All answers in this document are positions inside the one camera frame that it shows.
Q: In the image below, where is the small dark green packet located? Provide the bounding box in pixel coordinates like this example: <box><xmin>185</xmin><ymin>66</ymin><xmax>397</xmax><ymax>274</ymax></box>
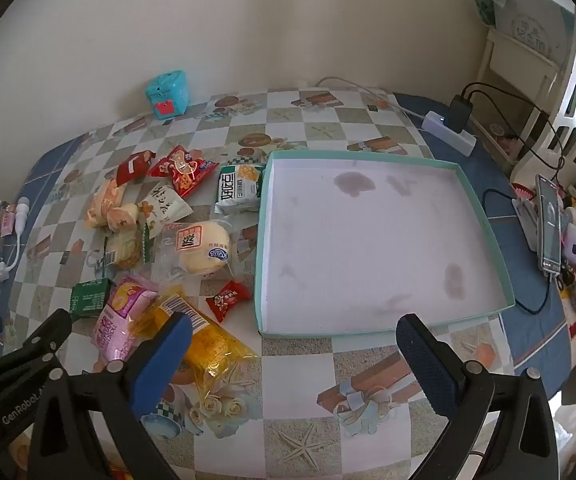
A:
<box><xmin>69</xmin><ymin>277</ymin><xmax>115</xmax><ymax>319</ymax></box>

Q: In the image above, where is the small red candy packet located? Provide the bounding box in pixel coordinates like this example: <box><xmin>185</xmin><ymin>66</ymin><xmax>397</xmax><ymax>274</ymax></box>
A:
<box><xmin>205</xmin><ymin>280</ymin><xmax>253</xmax><ymax>324</ymax></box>

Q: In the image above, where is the teal toy box red crown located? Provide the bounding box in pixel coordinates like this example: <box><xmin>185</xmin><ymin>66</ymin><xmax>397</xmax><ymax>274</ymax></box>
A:
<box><xmin>145</xmin><ymin>70</ymin><xmax>190</xmax><ymax>120</ymax></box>

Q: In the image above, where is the green white cracker packet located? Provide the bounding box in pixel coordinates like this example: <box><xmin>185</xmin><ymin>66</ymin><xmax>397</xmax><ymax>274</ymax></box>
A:
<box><xmin>212</xmin><ymin>162</ymin><xmax>265</xmax><ymax>216</ymax></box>

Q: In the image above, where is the yellow snack packet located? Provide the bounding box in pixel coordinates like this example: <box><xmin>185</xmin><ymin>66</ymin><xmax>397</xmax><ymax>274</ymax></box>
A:
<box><xmin>132</xmin><ymin>285</ymin><xmax>261</xmax><ymax>392</ymax></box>

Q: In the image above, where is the peach orange snack packet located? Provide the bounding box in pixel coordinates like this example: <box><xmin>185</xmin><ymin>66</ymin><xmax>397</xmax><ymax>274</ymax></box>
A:
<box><xmin>83</xmin><ymin>177</ymin><xmax>128</xmax><ymax>231</ymax></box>

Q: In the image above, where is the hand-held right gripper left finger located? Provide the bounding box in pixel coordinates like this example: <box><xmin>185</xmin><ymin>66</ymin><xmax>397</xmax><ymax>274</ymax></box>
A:
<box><xmin>28</xmin><ymin>312</ymin><xmax>193</xmax><ymax>480</ymax></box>

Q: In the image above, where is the white chair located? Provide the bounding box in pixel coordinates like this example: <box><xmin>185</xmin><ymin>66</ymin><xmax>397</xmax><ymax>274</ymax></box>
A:
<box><xmin>474</xmin><ymin>25</ymin><xmax>562</xmax><ymax>133</ymax></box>

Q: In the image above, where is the white power strip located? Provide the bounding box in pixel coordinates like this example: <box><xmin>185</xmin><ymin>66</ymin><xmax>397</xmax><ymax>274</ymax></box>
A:
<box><xmin>419</xmin><ymin>110</ymin><xmax>477</xmax><ymax>156</ymax></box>

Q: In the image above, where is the black charger plug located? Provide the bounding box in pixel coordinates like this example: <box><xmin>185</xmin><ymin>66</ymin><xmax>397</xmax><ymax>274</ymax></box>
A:
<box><xmin>445</xmin><ymin>92</ymin><xmax>474</xmax><ymax>131</ymax></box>

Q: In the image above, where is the white handheld device with cable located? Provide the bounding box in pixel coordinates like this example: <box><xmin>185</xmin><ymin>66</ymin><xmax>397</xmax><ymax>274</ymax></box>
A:
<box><xmin>0</xmin><ymin>197</ymin><xmax>32</xmax><ymax>282</ymax></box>

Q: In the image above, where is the grey printed cloth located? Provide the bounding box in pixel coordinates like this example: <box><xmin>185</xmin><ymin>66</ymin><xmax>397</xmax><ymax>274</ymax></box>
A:
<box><xmin>472</xmin><ymin>0</ymin><xmax>576</xmax><ymax>69</ymax></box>

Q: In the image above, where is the clear green-edged cracker packet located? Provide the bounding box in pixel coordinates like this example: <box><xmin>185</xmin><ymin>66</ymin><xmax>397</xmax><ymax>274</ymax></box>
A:
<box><xmin>102</xmin><ymin>229</ymin><xmax>149</xmax><ymax>272</ymax></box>

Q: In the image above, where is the black charger cable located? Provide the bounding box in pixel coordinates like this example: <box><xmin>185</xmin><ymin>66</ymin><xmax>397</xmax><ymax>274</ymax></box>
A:
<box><xmin>460</xmin><ymin>82</ymin><xmax>567</xmax><ymax>187</ymax></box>

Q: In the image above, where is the bread bun clear packet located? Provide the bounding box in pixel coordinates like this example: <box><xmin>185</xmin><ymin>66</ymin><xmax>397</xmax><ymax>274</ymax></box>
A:
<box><xmin>152</xmin><ymin>219</ymin><xmax>235</xmax><ymax>287</ymax></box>

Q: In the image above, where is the white phone stand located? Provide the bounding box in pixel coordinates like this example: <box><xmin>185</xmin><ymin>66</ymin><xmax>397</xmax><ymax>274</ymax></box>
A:
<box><xmin>512</xmin><ymin>197</ymin><xmax>542</xmax><ymax>252</ymax></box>

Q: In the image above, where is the teal shallow cardboard box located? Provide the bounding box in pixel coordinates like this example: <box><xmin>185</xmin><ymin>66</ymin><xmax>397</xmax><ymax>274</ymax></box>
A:
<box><xmin>254</xmin><ymin>150</ymin><xmax>516</xmax><ymax>337</ymax></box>

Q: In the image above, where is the white calligraphy snack packet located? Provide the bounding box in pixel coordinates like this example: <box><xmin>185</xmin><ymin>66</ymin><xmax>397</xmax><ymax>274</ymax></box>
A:
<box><xmin>138</xmin><ymin>182</ymin><xmax>194</xmax><ymax>239</ymax></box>

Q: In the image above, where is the dark red snack packet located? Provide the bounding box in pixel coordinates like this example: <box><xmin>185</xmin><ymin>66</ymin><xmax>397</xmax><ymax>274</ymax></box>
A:
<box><xmin>116</xmin><ymin>150</ymin><xmax>157</xmax><ymax>187</ymax></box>

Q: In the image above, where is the checkered printed tablecloth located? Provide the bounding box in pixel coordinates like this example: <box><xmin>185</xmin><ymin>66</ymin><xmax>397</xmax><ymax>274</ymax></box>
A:
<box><xmin>0</xmin><ymin>87</ymin><xmax>576</xmax><ymax>480</ymax></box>

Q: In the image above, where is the red printed snack packet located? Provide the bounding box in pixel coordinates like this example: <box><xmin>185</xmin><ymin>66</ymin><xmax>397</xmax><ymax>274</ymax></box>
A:
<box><xmin>147</xmin><ymin>145</ymin><xmax>219</xmax><ymax>199</ymax></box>

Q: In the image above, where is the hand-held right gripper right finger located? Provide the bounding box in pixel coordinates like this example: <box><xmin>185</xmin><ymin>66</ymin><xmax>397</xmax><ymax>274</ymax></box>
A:
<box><xmin>395</xmin><ymin>312</ymin><xmax>561</xmax><ymax>480</ymax></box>

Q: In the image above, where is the smartphone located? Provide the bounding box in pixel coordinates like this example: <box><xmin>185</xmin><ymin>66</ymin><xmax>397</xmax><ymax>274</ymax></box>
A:
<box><xmin>534</xmin><ymin>173</ymin><xmax>564</xmax><ymax>274</ymax></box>

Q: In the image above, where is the black phone cable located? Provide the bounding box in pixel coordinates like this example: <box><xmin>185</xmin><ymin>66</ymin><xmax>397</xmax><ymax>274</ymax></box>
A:
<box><xmin>482</xmin><ymin>187</ymin><xmax>554</xmax><ymax>316</ymax></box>

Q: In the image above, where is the white power cable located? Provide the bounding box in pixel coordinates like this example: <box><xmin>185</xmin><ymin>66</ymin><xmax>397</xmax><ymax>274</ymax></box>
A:
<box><xmin>314</xmin><ymin>76</ymin><xmax>426</xmax><ymax>122</ymax></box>

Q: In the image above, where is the pink snack packet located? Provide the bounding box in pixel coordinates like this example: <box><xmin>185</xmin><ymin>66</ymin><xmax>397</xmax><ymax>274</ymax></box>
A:
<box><xmin>90</xmin><ymin>275</ymin><xmax>161</xmax><ymax>364</ymax></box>

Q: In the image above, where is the small round cake packet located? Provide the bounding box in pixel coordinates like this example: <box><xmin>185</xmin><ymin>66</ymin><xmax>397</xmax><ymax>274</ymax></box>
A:
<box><xmin>105</xmin><ymin>202</ymin><xmax>142</xmax><ymax>234</ymax></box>

